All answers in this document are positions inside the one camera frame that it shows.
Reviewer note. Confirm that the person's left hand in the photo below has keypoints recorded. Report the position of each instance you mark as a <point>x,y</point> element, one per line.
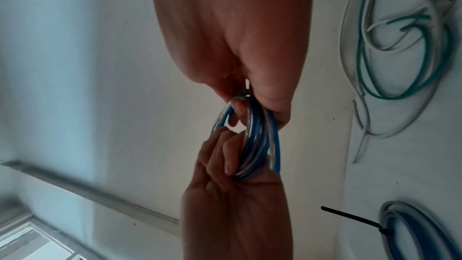
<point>234,219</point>

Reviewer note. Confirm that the white skirting board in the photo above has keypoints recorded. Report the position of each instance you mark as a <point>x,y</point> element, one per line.
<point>90,191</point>

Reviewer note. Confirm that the person's right hand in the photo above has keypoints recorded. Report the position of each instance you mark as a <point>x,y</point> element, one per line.
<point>223,24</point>

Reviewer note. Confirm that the white window frame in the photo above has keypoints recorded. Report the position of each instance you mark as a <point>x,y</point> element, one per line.
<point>32,233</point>

